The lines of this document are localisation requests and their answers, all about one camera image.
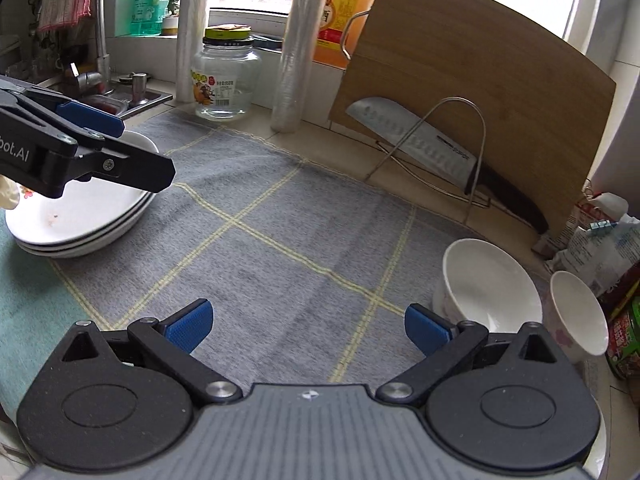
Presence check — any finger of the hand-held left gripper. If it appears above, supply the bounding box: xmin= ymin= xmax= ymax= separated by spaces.
xmin=0 ymin=76 xmax=126 ymax=137
xmin=0 ymin=104 xmax=177 ymax=193

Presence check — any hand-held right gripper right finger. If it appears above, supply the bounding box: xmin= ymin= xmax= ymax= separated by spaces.
xmin=375 ymin=304 xmax=568 ymax=403

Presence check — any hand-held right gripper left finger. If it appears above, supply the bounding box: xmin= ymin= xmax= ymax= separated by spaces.
xmin=59 ymin=299 xmax=242 ymax=405

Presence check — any white plate with fruit print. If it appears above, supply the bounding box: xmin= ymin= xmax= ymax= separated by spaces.
xmin=5 ymin=130 xmax=161 ymax=243
xmin=12 ymin=195 xmax=157 ymax=253
xmin=17 ymin=205 xmax=153 ymax=260

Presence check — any white bowl with floral print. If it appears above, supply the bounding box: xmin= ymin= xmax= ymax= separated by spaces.
xmin=432 ymin=238 xmax=543 ymax=332
xmin=542 ymin=270 xmax=610 ymax=363

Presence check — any person's left hand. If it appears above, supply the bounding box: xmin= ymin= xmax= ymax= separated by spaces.
xmin=0 ymin=175 xmax=21 ymax=210

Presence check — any steel sink knob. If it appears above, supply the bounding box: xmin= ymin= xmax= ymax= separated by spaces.
xmin=130 ymin=72 xmax=150 ymax=107

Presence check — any steel sink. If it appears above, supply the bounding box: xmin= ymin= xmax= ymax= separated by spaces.
xmin=50 ymin=72 xmax=173 ymax=122

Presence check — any steel faucet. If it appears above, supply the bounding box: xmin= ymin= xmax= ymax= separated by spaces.
xmin=65 ymin=0 xmax=113 ymax=98

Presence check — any pink dishcloth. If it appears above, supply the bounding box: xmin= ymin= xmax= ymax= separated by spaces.
xmin=37 ymin=0 xmax=93 ymax=33

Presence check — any glass jar with yellow label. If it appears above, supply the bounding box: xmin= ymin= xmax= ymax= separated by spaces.
xmin=190 ymin=25 xmax=263 ymax=122

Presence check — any small potted plant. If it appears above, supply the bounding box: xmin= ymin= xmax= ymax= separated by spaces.
xmin=161 ymin=0 xmax=182 ymax=37

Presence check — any thin plastic wrap roll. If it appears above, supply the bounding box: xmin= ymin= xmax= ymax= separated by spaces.
xmin=175 ymin=0 xmax=212 ymax=103

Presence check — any teal mat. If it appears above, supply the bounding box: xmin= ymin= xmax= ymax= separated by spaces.
xmin=0 ymin=220 xmax=118 ymax=411

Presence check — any grey checked cloth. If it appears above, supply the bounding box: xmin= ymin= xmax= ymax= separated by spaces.
xmin=50 ymin=110 xmax=556 ymax=396

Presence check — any white bag with blue clip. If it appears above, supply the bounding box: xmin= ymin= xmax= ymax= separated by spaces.
xmin=547 ymin=207 xmax=640 ymax=296

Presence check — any thick plastic wrap roll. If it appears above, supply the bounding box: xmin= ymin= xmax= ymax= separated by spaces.
xmin=270 ymin=0 xmax=336 ymax=133

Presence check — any green food packet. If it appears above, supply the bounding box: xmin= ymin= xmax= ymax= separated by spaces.
xmin=605 ymin=295 xmax=640 ymax=381

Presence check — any orange cooking oil bottle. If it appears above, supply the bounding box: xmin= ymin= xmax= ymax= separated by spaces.
xmin=314 ymin=0 xmax=377 ymax=68

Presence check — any wooden cutting board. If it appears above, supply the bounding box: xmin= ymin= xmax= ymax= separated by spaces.
xmin=327 ymin=0 xmax=617 ymax=256

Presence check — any metal wire rack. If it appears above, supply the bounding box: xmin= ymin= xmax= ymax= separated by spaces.
xmin=364 ymin=97 xmax=493 ymax=228

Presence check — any kitchen knife with black handle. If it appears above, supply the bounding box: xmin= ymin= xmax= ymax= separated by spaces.
xmin=346 ymin=96 xmax=550 ymax=235

